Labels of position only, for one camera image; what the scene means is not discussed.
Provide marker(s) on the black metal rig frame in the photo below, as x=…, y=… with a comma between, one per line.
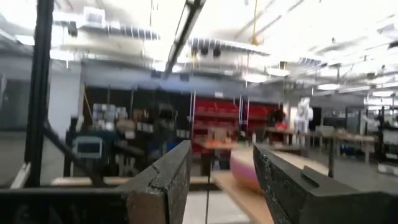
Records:
x=38, y=93

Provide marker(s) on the long wooden table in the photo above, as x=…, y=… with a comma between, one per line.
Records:
x=348, y=137

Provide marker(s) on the black desktop machine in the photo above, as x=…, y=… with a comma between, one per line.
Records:
x=276, y=118

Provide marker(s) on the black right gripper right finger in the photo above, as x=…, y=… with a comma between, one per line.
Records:
x=295, y=199

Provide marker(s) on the teach pendant with screen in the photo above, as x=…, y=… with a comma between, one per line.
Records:
x=88, y=147

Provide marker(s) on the wide red bin rack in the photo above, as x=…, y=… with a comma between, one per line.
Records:
x=214, y=107

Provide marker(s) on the black mobile robot white base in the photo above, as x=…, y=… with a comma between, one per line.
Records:
x=390, y=140

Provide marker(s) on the wooden workbench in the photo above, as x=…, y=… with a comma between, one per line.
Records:
x=217, y=145

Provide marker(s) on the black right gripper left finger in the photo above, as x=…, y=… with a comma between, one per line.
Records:
x=174, y=174

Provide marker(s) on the purple plate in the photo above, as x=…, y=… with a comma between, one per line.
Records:
x=244, y=172

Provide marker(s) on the narrow red bin rack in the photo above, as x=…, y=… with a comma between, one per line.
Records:
x=258, y=112

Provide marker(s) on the wooden shelf with black legs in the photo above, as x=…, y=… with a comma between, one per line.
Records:
x=242, y=202

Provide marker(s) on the dark ceiling light fixture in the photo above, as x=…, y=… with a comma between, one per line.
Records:
x=183, y=34

